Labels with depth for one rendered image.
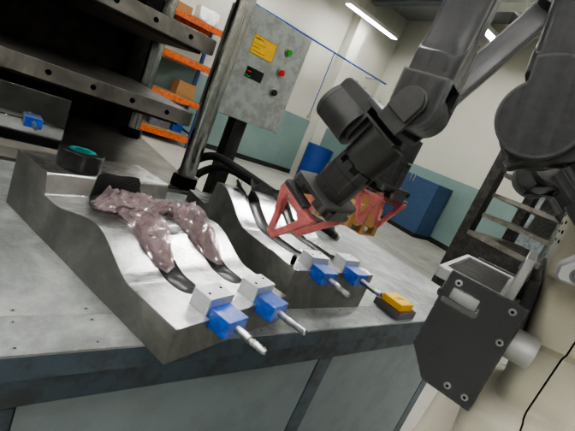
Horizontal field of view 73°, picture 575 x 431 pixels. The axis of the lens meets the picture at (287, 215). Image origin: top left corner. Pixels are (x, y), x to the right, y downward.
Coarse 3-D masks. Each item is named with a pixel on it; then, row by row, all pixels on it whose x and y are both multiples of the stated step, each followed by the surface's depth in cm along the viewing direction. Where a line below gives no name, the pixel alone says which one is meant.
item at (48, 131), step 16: (0, 80) 100; (16, 80) 107; (32, 80) 117; (0, 96) 101; (16, 96) 103; (32, 96) 105; (48, 96) 107; (64, 96) 114; (0, 112) 103; (16, 112) 105; (32, 112) 107; (48, 112) 109; (64, 112) 111; (0, 128) 104; (16, 128) 106; (32, 128) 108; (48, 128) 111; (0, 144) 106; (16, 144) 108; (32, 144) 110; (48, 144) 112
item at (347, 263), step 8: (336, 256) 87; (344, 256) 87; (352, 256) 89; (336, 264) 86; (344, 264) 85; (352, 264) 86; (352, 272) 83; (360, 272) 84; (352, 280) 83; (360, 280) 83; (368, 288) 82
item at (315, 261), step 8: (304, 256) 79; (312, 256) 78; (320, 256) 80; (304, 264) 79; (312, 264) 78; (320, 264) 79; (312, 272) 77; (320, 272) 76; (328, 272) 76; (320, 280) 75; (328, 280) 76; (336, 288) 74; (344, 288) 74
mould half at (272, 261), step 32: (192, 192) 109; (224, 192) 97; (256, 192) 104; (224, 224) 95; (256, 224) 93; (256, 256) 84; (288, 256) 80; (288, 288) 76; (320, 288) 82; (352, 288) 89
